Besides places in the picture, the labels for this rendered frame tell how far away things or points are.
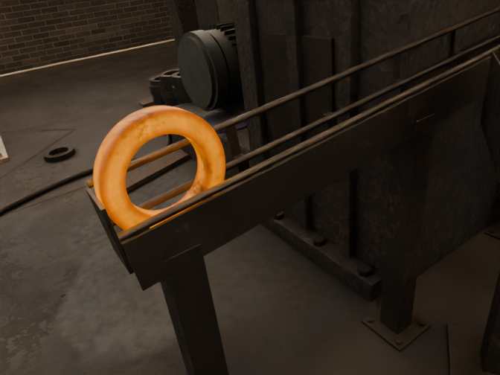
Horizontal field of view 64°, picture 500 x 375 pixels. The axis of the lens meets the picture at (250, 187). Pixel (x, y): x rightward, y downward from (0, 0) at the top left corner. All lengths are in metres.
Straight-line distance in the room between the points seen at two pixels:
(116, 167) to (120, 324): 0.89
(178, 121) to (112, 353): 0.88
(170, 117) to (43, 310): 1.11
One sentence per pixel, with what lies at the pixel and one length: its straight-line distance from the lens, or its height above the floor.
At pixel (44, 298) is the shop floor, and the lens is 1.59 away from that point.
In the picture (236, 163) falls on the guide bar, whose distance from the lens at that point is 0.66.
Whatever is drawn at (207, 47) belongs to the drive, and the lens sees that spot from 1.90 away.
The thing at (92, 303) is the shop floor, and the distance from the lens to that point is 1.48.
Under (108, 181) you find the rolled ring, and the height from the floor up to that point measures 0.70.
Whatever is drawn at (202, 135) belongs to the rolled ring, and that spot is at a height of 0.71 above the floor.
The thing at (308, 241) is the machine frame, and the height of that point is 0.07.
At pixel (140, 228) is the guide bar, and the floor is 0.63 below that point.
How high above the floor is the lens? 0.91
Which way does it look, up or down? 29 degrees down
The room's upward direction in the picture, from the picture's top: 7 degrees counter-clockwise
